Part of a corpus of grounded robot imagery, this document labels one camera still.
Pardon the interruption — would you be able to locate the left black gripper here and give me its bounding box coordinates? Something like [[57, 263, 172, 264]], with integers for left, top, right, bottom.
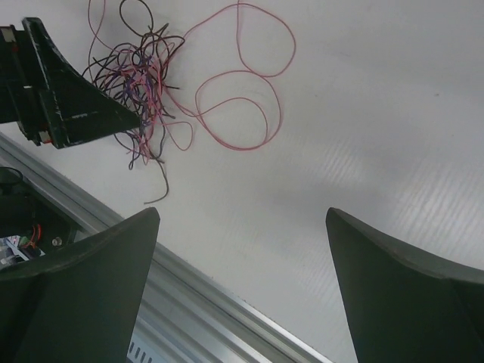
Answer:
[[1, 17, 140, 149]]

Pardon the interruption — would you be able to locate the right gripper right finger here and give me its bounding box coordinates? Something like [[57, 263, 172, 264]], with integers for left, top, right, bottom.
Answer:
[[326, 208, 483, 362]]

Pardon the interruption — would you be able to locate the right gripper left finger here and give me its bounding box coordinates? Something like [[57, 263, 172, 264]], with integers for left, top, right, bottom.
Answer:
[[1, 208, 160, 362]]

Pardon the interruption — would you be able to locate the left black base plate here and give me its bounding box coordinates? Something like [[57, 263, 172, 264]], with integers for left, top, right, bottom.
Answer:
[[1, 166, 82, 268]]

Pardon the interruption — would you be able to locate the white slotted cable duct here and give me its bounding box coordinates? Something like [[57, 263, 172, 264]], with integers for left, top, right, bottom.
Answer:
[[127, 338, 156, 363]]

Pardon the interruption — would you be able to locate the thin wire bundle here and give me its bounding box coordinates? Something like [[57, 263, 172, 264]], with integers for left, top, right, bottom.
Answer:
[[81, 0, 194, 205]]

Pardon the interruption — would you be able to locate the separated pink wire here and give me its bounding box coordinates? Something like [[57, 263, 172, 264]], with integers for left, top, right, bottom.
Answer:
[[162, 0, 296, 152]]

